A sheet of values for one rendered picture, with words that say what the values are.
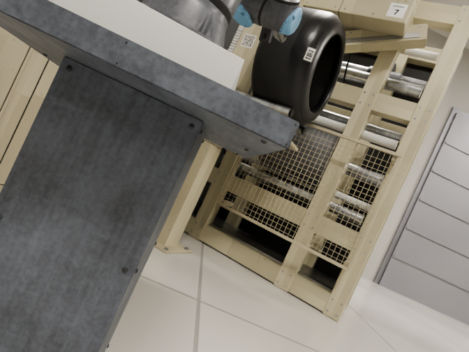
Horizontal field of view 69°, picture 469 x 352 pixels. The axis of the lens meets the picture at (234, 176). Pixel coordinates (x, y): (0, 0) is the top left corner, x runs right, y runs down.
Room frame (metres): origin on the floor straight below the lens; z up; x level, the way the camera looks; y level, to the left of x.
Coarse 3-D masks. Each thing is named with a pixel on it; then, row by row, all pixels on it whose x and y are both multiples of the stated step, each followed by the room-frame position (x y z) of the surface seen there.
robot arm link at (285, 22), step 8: (272, 0) 1.11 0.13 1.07; (280, 0) 1.08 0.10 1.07; (288, 0) 1.07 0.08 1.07; (296, 0) 1.08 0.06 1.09; (264, 8) 1.13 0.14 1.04; (272, 8) 1.11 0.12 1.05; (280, 8) 1.09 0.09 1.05; (288, 8) 1.09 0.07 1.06; (296, 8) 1.10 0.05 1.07; (264, 16) 1.13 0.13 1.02; (272, 16) 1.12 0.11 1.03; (280, 16) 1.11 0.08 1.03; (288, 16) 1.09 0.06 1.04; (296, 16) 1.10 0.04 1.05; (264, 24) 1.16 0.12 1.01; (272, 24) 1.14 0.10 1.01; (280, 24) 1.12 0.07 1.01; (288, 24) 1.10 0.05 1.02; (296, 24) 1.14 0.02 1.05; (280, 32) 1.15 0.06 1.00; (288, 32) 1.13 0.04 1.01
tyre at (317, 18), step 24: (312, 24) 1.55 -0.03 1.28; (336, 24) 1.63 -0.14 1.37; (264, 48) 1.62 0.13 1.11; (288, 48) 1.56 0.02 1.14; (336, 48) 1.92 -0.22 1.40; (264, 72) 1.64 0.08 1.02; (288, 72) 1.57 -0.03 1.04; (312, 72) 1.59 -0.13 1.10; (336, 72) 1.93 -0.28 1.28; (264, 96) 1.72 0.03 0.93; (288, 96) 1.63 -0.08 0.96; (312, 96) 2.06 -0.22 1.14; (312, 120) 1.88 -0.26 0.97
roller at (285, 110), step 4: (240, 92) 1.77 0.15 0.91; (248, 96) 1.74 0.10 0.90; (252, 96) 1.73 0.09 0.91; (256, 96) 1.74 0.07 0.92; (256, 100) 1.72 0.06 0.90; (260, 100) 1.71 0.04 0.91; (264, 100) 1.71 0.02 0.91; (264, 104) 1.70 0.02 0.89; (268, 104) 1.69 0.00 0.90; (272, 104) 1.68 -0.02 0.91; (276, 104) 1.68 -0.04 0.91; (280, 104) 1.68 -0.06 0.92; (272, 108) 1.68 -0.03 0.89; (276, 108) 1.67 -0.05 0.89; (280, 108) 1.66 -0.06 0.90; (284, 108) 1.65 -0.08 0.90; (288, 108) 1.65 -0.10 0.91; (292, 108) 1.65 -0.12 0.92; (280, 112) 1.67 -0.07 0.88; (284, 112) 1.65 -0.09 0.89; (288, 112) 1.64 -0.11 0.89; (292, 112) 1.66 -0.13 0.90; (288, 116) 1.65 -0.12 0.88
